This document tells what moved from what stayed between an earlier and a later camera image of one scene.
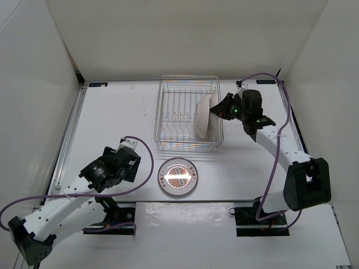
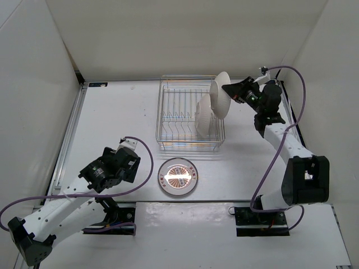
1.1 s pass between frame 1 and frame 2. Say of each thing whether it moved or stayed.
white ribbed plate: stayed
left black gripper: stayed
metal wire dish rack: stayed
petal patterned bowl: moved
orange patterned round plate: stayed
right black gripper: moved
